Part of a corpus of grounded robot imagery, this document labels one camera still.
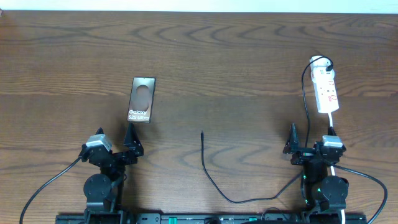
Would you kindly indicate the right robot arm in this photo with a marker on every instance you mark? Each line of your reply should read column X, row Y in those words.
column 325, row 195

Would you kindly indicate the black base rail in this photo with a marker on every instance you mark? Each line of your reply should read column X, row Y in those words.
column 156, row 218

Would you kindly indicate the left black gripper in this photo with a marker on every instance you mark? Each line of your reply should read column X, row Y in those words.
column 133, row 151

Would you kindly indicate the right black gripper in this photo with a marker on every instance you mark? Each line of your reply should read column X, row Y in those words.
column 291, row 147

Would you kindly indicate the white power strip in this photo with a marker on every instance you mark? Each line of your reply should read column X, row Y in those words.
column 322, row 75

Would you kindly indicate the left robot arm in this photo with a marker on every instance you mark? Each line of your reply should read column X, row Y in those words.
column 104, row 191

